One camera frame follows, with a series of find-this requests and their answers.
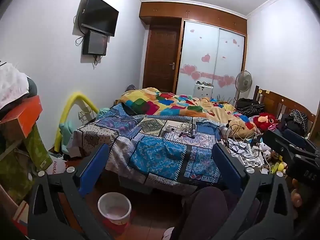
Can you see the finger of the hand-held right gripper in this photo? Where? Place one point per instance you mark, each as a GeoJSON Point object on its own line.
{"type": "Point", "coordinates": [277, 142]}
{"type": "Point", "coordinates": [296, 135]}

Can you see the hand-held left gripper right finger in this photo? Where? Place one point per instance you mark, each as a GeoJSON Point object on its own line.
{"type": "Point", "coordinates": [228, 168]}

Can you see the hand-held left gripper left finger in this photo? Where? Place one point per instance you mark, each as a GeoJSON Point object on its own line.
{"type": "Point", "coordinates": [94, 168]}

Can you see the white plastic bucket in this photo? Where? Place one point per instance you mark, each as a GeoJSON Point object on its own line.
{"type": "Point", "coordinates": [113, 210]}

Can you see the person's right hand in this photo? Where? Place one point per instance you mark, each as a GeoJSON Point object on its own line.
{"type": "Point", "coordinates": [297, 195]}

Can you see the black spotted bag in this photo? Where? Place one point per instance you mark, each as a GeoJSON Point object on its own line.
{"type": "Point", "coordinates": [296, 120]}

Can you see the white plush toy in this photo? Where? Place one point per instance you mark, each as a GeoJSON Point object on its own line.
{"type": "Point", "coordinates": [266, 152]}

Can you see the yellow plush toy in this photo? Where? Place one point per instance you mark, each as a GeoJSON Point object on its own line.
{"type": "Point", "coordinates": [278, 167]}

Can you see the red plush toy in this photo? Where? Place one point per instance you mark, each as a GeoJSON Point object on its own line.
{"type": "Point", "coordinates": [263, 121]}

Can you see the white round bottle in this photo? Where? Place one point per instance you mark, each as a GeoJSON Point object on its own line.
{"type": "Point", "coordinates": [224, 131]}

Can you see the white bag with red print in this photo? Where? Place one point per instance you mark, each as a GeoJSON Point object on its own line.
{"type": "Point", "coordinates": [56, 166]}

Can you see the black white striped cloth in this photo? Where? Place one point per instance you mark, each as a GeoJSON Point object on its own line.
{"type": "Point", "coordinates": [252, 111]}

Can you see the wooden bed headboard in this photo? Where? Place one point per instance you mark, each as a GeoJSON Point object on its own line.
{"type": "Point", "coordinates": [270, 102]}

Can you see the black clip-on device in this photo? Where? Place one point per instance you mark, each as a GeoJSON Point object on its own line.
{"type": "Point", "coordinates": [228, 125]}

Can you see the teal cloth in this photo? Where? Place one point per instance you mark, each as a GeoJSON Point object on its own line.
{"type": "Point", "coordinates": [66, 132]}

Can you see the person's leg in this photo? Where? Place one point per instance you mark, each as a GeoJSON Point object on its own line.
{"type": "Point", "coordinates": [207, 210]}

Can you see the blue patterned bedsheet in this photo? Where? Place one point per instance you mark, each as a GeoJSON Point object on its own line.
{"type": "Point", "coordinates": [150, 152]}

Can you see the white tangled earphones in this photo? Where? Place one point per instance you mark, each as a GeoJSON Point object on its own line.
{"type": "Point", "coordinates": [184, 127]}

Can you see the green box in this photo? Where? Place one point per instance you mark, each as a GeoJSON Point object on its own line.
{"type": "Point", "coordinates": [37, 147]}

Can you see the yellow foam tube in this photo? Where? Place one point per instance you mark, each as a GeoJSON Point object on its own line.
{"type": "Point", "coordinates": [62, 115]}

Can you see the white standing fan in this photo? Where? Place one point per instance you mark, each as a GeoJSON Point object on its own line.
{"type": "Point", "coordinates": [243, 80]}

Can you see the small white cabinet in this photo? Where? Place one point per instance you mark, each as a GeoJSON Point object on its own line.
{"type": "Point", "coordinates": [202, 90]}

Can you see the orange box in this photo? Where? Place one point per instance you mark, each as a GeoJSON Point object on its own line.
{"type": "Point", "coordinates": [27, 115]}

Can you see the red white box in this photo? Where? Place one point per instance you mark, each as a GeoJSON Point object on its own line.
{"type": "Point", "coordinates": [21, 215]}

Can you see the colourful patch blanket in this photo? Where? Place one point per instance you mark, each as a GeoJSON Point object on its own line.
{"type": "Point", "coordinates": [160, 102]}

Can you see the wardrobe with heart stickers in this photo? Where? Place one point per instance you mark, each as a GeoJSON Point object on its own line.
{"type": "Point", "coordinates": [200, 50]}

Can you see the brown wooden door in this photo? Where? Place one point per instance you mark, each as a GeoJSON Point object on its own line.
{"type": "Point", "coordinates": [160, 60]}

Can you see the wooden overhead cabinet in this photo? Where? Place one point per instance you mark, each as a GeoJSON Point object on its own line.
{"type": "Point", "coordinates": [195, 15]}

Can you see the white wall socket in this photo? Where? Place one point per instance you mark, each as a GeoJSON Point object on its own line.
{"type": "Point", "coordinates": [83, 115]}

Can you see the small black wall monitor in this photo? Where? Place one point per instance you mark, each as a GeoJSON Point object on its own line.
{"type": "Point", "coordinates": [95, 43]}

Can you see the black wall television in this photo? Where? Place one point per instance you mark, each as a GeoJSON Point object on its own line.
{"type": "Point", "coordinates": [98, 15]}

